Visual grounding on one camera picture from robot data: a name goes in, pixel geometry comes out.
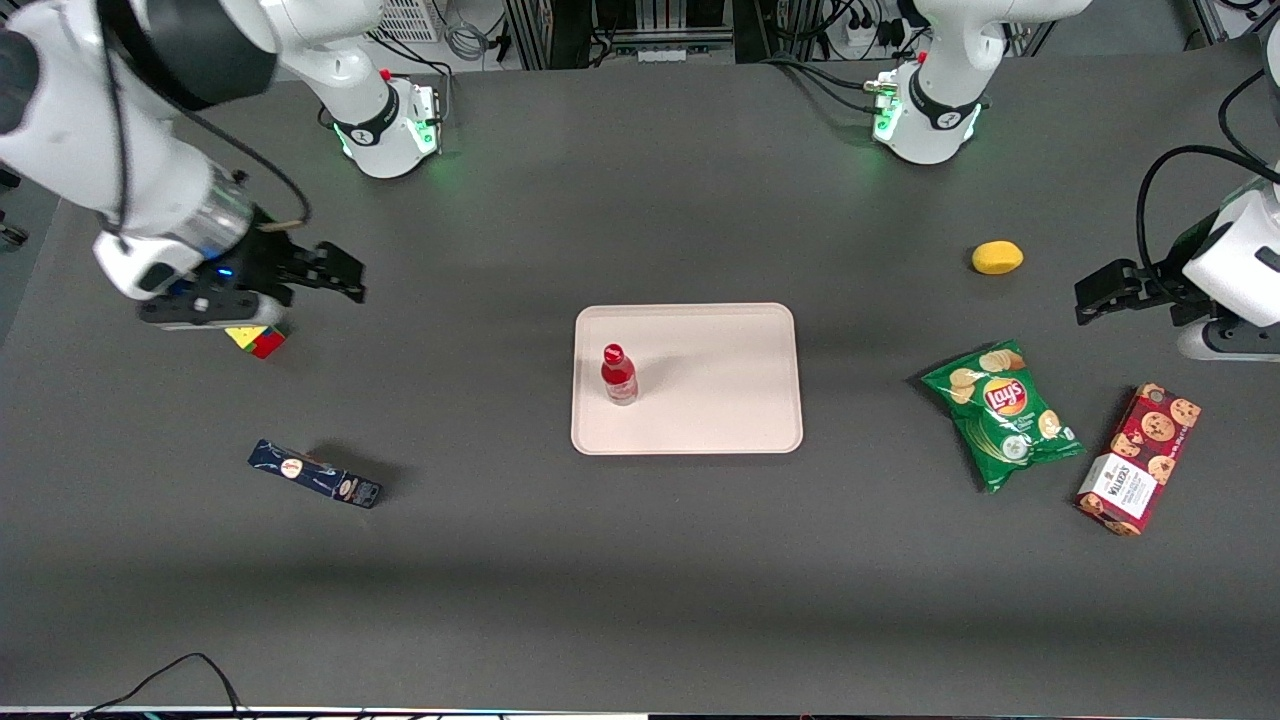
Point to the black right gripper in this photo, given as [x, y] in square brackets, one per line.
[268, 259]

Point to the white perforated box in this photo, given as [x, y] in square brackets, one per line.
[410, 18]

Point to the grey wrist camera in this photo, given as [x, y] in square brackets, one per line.
[1225, 342]
[185, 313]

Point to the green Lay's chips bag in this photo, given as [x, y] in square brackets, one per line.
[1000, 420]

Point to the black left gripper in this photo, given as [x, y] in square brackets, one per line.
[1156, 283]

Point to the white power strip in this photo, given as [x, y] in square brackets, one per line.
[870, 28]

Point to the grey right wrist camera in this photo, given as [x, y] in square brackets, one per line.
[185, 313]

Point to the white plastic tray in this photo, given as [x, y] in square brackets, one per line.
[720, 390]

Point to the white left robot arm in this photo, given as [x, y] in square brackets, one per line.
[940, 120]

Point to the red coke bottle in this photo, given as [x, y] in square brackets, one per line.
[619, 375]

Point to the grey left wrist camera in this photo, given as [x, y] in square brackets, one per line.
[1225, 342]

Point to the dark blue cookie box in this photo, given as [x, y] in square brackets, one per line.
[310, 472]

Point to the colourful puzzle cube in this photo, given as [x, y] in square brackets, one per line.
[262, 342]

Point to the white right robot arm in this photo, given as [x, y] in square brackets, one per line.
[80, 130]

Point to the red Walkers cookie box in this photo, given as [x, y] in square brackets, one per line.
[1140, 460]

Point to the yellow lemon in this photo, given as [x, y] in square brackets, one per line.
[997, 258]

